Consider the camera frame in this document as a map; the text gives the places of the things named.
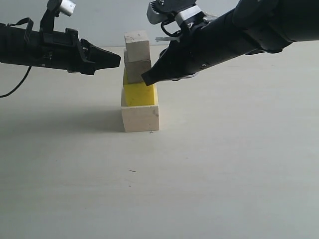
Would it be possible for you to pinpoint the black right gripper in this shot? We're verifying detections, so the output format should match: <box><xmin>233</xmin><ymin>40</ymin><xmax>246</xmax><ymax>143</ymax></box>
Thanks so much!
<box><xmin>142</xmin><ymin>13</ymin><xmax>252</xmax><ymax>86</ymax></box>

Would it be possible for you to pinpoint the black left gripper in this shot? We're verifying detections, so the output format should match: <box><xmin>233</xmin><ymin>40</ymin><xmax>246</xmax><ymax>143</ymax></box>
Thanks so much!
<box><xmin>40</xmin><ymin>28</ymin><xmax>121</xmax><ymax>75</ymax></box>

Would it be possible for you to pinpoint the medium wooden cube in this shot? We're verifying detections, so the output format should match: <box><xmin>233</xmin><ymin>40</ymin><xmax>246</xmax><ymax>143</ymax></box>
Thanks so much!
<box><xmin>124</xmin><ymin>48</ymin><xmax>152</xmax><ymax>84</ymax></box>

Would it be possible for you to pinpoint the yellow cube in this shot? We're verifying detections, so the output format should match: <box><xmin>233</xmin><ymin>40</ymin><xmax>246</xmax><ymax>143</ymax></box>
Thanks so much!
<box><xmin>123</xmin><ymin>69</ymin><xmax>158</xmax><ymax>107</ymax></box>

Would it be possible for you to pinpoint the small wooden cube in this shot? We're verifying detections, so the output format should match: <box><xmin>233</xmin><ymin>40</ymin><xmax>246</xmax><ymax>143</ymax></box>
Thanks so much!
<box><xmin>124</xmin><ymin>30</ymin><xmax>151</xmax><ymax>62</ymax></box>

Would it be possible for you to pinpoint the large pale wooden cube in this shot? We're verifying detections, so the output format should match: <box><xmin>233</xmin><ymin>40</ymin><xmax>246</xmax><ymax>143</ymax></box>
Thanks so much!
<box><xmin>121</xmin><ymin>87</ymin><xmax>160</xmax><ymax>132</ymax></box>

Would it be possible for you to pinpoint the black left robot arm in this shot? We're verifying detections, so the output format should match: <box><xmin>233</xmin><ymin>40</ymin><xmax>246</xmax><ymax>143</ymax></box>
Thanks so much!
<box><xmin>0</xmin><ymin>23</ymin><xmax>121</xmax><ymax>75</ymax></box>

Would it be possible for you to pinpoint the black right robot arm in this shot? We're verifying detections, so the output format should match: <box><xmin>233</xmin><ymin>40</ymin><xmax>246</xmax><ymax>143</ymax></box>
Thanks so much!
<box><xmin>142</xmin><ymin>0</ymin><xmax>319</xmax><ymax>85</ymax></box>

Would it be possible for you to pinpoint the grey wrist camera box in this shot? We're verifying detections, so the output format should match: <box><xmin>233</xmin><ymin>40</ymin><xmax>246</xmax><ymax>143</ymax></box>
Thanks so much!
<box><xmin>147</xmin><ymin>0</ymin><xmax>206</xmax><ymax>30</ymax></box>

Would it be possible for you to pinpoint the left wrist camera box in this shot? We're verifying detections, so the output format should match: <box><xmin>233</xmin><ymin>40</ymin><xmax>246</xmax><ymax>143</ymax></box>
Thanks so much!
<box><xmin>40</xmin><ymin>0</ymin><xmax>76</xmax><ymax>33</ymax></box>

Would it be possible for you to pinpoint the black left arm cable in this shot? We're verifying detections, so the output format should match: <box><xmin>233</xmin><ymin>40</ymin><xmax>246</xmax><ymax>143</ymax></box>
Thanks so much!
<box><xmin>0</xmin><ymin>66</ymin><xmax>32</xmax><ymax>98</ymax></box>

